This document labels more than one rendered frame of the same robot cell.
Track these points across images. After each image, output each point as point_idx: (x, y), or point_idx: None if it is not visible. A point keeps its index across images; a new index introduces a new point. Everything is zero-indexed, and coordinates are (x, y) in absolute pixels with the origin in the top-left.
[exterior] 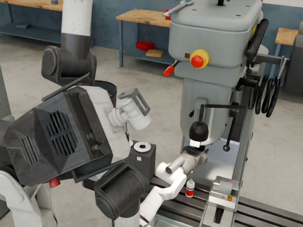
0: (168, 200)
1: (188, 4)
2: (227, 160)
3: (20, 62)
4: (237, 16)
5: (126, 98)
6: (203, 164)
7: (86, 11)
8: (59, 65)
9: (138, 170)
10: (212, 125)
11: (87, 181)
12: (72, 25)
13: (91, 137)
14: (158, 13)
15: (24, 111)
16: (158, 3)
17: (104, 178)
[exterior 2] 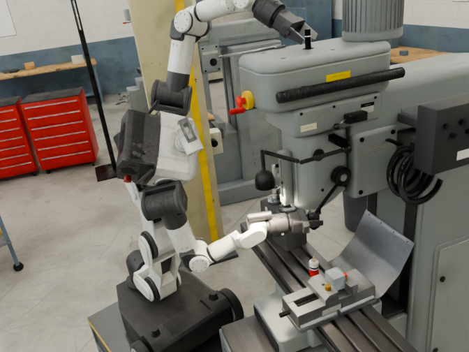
0: (287, 272)
1: (273, 47)
2: (393, 262)
3: None
4: (278, 59)
5: (178, 125)
6: (303, 232)
7: (180, 53)
8: (153, 93)
9: (178, 188)
10: (298, 183)
11: (242, 229)
12: (169, 64)
13: (137, 146)
14: None
15: None
16: None
17: (154, 186)
